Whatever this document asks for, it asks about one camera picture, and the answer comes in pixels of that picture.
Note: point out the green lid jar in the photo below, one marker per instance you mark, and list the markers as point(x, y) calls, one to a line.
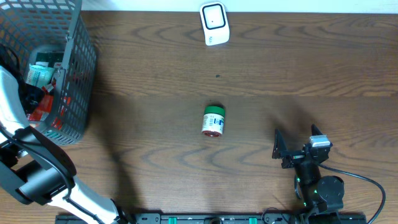
point(213, 121)

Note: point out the white barcode scanner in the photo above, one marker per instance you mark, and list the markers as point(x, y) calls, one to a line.
point(215, 23)

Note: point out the red snack bag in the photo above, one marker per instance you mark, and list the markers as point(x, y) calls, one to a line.
point(43, 110)

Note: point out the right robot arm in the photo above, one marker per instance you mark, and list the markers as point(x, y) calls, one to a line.
point(322, 193)

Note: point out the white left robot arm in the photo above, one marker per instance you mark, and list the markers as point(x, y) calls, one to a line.
point(33, 168)

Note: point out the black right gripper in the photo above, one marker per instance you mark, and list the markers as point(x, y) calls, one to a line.
point(280, 152)

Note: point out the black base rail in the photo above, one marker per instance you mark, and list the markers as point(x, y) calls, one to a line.
point(268, 218)

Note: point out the white teal wipes packet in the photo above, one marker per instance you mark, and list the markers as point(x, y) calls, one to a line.
point(39, 76)

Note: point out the grey plastic mesh basket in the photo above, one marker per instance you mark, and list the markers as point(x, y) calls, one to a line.
point(30, 27)

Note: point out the green 3M cloth package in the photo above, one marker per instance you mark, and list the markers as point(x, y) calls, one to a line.
point(49, 59)

